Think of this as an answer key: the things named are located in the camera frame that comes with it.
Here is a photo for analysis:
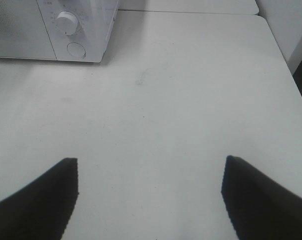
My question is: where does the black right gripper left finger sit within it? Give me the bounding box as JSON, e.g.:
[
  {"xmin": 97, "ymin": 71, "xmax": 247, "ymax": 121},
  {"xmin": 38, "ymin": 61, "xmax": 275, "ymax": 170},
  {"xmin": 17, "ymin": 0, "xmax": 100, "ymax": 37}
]
[{"xmin": 0, "ymin": 158, "xmax": 79, "ymax": 240}]

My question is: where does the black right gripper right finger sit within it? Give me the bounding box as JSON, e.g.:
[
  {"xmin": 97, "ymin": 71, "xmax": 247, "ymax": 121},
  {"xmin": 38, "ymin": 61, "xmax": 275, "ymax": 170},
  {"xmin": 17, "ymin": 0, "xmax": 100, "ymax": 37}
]
[{"xmin": 221, "ymin": 155, "xmax": 302, "ymax": 240}]

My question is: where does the round white door button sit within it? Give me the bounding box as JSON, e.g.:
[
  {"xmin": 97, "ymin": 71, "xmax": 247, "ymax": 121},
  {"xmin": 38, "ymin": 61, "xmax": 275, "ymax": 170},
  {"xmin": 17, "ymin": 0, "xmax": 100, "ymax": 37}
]
[{"xmin": 67, "ymin": 42, "xmax": 86, "ymax": 58}]

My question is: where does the white microwave door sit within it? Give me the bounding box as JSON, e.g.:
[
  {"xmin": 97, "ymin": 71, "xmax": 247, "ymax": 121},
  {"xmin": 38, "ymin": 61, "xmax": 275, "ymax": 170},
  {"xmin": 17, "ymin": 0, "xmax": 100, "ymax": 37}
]
[{"xmin": 0, "ymin": 0, "xmax": 56, "ymax": 60}]

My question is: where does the white microwave oven body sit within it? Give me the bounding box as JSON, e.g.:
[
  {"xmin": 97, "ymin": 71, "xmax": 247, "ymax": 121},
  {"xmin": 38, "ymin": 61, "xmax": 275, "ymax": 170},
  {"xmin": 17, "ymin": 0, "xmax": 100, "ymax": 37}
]
[{"xmin": 37, "ymin": 0, "xmax": 120, "ymax": 63}]

